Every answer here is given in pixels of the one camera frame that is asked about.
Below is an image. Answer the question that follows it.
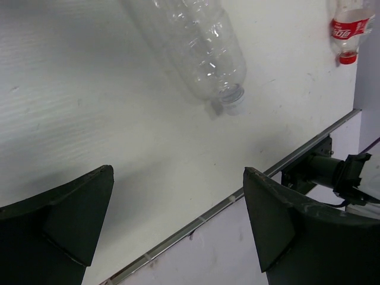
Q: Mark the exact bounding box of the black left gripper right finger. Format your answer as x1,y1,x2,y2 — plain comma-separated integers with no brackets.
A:
243,167,379,284

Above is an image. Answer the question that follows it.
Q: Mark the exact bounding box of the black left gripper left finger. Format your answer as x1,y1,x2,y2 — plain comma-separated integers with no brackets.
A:
1,165,114,284

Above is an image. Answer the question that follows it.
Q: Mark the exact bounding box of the crushed bottle red label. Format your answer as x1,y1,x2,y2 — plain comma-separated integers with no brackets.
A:
330,1,376,65

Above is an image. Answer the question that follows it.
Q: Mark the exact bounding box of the clear unlabelled bottle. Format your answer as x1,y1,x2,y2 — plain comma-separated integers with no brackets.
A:
121,1,246,116

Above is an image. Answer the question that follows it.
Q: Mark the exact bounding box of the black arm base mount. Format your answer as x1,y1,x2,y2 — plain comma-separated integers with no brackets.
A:
281,137,379,208

